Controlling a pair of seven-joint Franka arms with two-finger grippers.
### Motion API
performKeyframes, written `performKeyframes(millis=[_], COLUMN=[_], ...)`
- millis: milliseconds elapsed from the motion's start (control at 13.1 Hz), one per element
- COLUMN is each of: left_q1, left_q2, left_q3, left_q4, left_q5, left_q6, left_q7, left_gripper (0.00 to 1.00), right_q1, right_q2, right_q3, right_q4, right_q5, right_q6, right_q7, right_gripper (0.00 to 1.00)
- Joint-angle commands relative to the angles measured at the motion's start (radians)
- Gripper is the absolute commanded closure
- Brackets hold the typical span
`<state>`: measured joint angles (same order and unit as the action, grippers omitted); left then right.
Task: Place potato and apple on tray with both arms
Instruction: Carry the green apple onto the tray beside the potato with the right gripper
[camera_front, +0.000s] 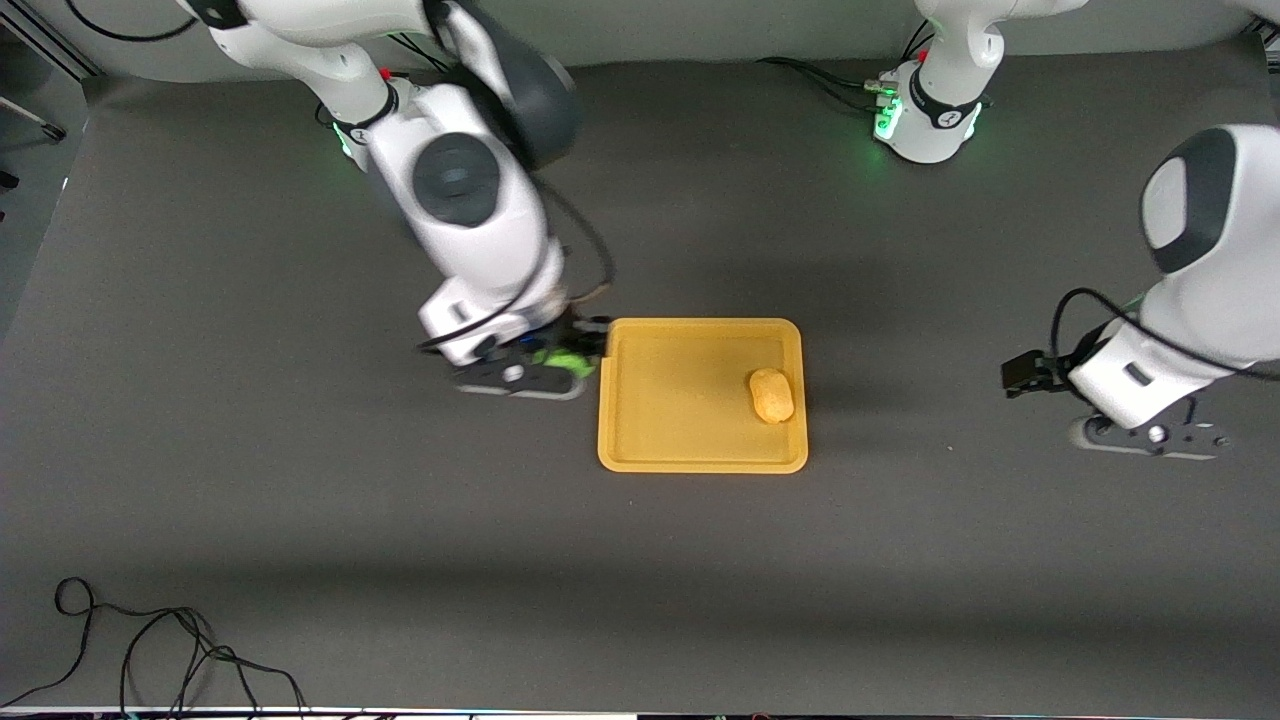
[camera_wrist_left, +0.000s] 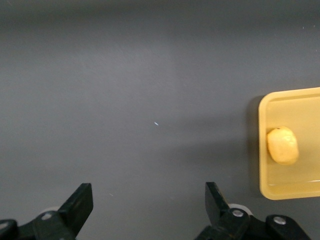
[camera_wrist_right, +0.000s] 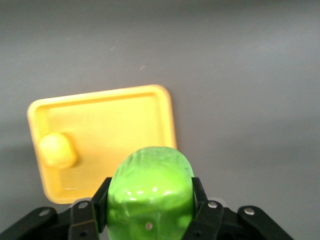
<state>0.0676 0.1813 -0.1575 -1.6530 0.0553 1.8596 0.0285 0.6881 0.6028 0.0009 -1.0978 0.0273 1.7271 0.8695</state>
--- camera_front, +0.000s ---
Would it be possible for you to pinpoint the thin black hanging cable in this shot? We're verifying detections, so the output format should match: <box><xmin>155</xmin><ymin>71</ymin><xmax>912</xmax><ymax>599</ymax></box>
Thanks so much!
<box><xmin>64</xmin><ymin>0</ymin><xmax>203</xmax><ymax>44</ymax></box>

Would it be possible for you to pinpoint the black arm base cable bundle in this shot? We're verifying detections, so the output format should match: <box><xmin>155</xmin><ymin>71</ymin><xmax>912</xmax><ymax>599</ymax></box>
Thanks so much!
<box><xmin>756</xmin><ymin>54</ymin><xmax>893</xmax><ymax>114</ymax></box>

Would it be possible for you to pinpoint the long black looped cable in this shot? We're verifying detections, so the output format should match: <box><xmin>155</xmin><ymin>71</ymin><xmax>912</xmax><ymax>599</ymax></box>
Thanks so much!
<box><xmin>0</xmin><ymin>577</ymin><xmax>313</xmax><ymax>720</ymax></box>

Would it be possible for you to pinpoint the brown potato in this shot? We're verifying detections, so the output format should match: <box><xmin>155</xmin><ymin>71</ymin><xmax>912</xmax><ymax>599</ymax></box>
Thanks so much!
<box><xmin>747</xmin><ymin>367</ymin><xmax>797</xmax><ymax>426</ymax></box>

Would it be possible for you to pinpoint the grey metal frame rail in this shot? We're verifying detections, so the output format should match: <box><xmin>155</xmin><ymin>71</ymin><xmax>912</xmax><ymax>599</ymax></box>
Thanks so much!
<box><xmin>0</xmin><ymin>0</ymin><xmax>102</xmax><ymax>82</ymax></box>

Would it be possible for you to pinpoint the yellow plastic tray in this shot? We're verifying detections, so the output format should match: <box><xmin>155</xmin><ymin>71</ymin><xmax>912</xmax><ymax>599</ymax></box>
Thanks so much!
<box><xmin>597</xmin><ymin>317</ymin><xmax>810</xmax><ymax>475</ymax></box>

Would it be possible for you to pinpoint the green apple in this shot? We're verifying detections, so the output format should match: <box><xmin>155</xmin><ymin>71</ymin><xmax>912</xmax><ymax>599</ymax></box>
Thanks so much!
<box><xmin>530</xmin><ymin>345</ymin><xmax>594</xmax><ymax>377</ymax></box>

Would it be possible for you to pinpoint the grey stand leg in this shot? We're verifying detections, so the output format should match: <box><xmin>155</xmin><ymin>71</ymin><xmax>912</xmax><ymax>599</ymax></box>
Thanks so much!
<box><xmin>0</xmin><ymin>94</ymin><xmax>68</xmax><ymax>142</ymax></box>

